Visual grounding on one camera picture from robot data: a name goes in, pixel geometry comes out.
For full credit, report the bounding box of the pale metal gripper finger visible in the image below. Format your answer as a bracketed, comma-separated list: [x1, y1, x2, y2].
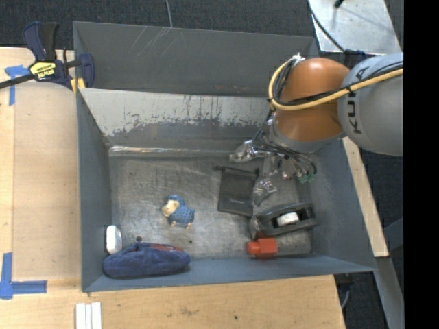
[263, 179, 278, 199]
[252, 182, 267, 208]

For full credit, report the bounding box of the black tape dispenser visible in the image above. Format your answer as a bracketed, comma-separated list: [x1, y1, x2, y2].
[249, 202, 319, 240]

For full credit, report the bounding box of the red block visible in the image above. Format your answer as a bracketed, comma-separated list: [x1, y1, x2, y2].
[246, 237, 279, 260]

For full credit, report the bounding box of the blue toy sheep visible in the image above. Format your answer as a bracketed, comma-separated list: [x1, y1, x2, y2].
[161, 194, 196, 230]

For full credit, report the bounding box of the grey metal bin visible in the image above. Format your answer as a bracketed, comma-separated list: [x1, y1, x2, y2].
[72, 21, 379, 293]

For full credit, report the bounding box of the dark blue cloth slipper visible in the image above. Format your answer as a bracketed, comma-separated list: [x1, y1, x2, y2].
[102, 242, 192, 280]

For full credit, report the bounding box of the white oval object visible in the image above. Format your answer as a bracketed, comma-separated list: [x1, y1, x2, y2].
[105, 224, 123, 255]

